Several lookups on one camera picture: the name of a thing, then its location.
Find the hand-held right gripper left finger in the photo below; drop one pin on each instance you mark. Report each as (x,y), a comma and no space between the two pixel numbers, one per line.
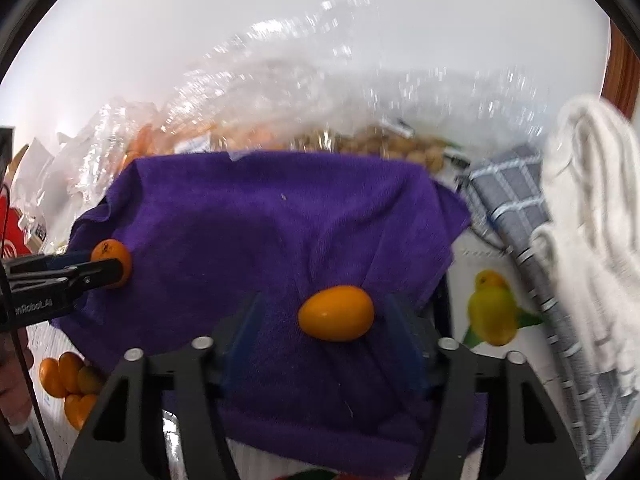
(243,340)

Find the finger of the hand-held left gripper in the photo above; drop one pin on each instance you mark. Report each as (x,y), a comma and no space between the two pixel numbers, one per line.
(65,260)
(97,276)

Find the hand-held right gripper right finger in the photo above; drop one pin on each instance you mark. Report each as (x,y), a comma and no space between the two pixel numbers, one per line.
(402,332)

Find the yellow-orange kumquat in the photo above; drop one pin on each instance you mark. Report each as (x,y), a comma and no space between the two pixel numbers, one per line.
(336,313)

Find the person's left hand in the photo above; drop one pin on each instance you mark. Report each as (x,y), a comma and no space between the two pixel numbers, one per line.
(15,375)

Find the red paper bag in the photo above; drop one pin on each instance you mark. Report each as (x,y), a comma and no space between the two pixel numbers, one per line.
(12,232)

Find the white plastic bag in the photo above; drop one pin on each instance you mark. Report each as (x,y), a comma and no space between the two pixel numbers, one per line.
(34,165)

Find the fruit printed tablecloth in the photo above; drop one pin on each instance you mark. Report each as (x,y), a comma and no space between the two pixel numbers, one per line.
(482,262)

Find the purple towel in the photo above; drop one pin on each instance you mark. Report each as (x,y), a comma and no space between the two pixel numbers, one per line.
(250,220)

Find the pile of bagged orange fruit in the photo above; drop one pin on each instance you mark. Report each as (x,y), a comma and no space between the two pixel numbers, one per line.
(150,142)

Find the grey checked cloth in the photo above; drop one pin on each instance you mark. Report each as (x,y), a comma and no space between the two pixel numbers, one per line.
(515,195)

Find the pile of brown longans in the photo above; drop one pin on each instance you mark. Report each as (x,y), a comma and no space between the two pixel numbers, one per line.
(380,147)

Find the white knitted cloth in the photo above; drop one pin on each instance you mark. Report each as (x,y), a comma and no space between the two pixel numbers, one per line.
(595,210)

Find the large clear plastic bag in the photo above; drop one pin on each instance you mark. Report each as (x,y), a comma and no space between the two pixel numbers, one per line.
(350,85)

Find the wooden door frame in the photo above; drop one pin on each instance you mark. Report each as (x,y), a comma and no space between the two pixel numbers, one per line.
(622,70)

